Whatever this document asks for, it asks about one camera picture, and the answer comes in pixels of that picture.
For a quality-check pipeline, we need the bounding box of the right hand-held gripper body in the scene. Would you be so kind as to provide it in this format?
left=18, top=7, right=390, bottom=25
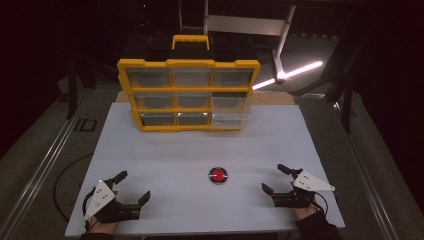
left=271, top=170, right=336, bottom=210

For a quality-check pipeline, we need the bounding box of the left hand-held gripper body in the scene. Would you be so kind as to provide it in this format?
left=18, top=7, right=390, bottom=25
left=83, top=179, right=142, bottom=225

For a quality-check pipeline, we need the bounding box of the red and black round button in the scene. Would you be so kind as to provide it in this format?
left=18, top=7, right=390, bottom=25
left=208, top=166, right=229, bottom=185

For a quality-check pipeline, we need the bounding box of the yellow and black drawer organizer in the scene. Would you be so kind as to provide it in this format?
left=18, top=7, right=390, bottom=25
left=116, top=34, right=262, bottom=133

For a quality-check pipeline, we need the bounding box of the person's right hand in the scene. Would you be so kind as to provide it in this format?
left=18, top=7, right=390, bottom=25
left=293, top=203, right=319, bottom=221

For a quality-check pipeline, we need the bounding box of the person's left hand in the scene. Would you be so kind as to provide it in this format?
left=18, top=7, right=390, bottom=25
left=87, top=215, right=120, bottom=236

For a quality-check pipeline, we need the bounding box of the clear plastic drawer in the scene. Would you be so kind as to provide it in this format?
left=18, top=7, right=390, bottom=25
left=211, top=92, right=252, bottom=115
left=210, top=112, right=252, bottom=130

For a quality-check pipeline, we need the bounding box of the black stand leg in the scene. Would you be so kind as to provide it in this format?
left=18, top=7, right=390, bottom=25
left=323, top=74, right=355, bottom=134
left=65, top=59, right=80, bottom=120

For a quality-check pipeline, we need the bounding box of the silver metal stand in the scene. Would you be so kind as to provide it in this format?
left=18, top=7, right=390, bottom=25
left=202, top=0, right=298, bottom=84

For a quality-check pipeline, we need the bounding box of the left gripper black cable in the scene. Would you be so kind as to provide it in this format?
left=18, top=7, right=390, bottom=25
left=82, top=187, right=98, bottom=232

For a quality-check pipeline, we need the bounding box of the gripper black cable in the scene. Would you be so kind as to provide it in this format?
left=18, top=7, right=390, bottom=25
left=312, top=191, right=330, bottom=215
left=82, top=187, right=98, bottom=232

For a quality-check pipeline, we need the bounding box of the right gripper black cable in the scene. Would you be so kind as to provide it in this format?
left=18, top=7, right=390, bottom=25
left=312, top=191, right=330, bottom=215

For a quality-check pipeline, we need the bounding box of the black floor cable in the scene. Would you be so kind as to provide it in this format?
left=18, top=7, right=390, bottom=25
left=52, top=152, right=95, bottom=222

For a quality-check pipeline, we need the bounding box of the metal floor rail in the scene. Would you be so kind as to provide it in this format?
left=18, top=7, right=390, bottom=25
left=0, top=89, right=95, bottom=240
left=332, top=99, right=395, bottom=240

